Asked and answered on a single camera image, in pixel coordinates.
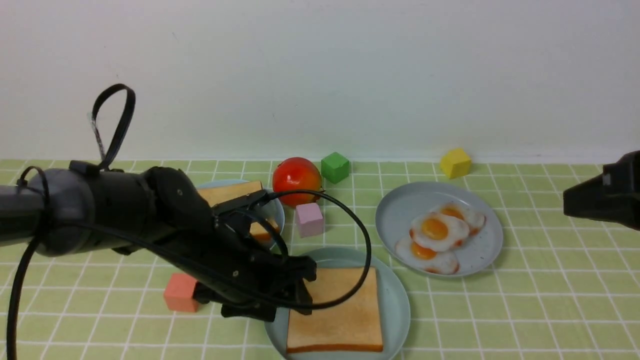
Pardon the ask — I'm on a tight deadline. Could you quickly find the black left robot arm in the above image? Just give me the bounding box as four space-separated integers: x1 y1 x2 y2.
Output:
0 163 317 322

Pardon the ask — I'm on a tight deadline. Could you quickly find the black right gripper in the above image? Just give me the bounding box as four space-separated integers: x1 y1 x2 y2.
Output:
563 151 640 231

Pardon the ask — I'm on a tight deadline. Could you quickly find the fried egg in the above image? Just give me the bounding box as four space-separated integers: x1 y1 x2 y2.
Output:
432 202 487 237
409 212 470 252
394 237 460 275

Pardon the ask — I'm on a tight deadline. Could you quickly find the green checked tablecloth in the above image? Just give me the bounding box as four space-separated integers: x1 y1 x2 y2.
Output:
18 161 640 360

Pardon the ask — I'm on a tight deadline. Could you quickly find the toast slice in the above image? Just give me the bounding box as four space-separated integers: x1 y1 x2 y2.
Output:
250 218 281 243
286 268 384 354
198 178 264 207

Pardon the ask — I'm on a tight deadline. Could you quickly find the red pomegranate fruit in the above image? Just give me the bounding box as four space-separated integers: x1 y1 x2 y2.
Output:
272 157 323 208

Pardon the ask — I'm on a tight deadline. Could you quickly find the yellow cube block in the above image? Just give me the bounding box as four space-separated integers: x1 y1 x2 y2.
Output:
439 147 473 180

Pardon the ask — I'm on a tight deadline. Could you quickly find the pink cube block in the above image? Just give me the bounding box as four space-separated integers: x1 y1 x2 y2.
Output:
295 202 325 238

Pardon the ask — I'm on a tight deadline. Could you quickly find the salmon red cube block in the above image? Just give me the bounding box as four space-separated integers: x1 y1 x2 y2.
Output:
163 273 200 313

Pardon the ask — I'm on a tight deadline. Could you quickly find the light teal empty plate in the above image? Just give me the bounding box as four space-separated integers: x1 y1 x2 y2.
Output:
263 247 410 360

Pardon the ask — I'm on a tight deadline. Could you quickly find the blue-grey bread plate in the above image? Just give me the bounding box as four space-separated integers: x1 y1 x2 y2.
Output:
211 187 285 249

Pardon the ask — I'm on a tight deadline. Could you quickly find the green cube block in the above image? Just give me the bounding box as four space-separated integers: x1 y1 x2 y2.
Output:
320 152 351 184

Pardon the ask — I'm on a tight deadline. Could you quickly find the grey egg plate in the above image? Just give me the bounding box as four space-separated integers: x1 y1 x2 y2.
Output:
375 181 504 278

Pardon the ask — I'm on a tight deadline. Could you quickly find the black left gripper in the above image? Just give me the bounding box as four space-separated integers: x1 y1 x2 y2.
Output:
155 189 317 322

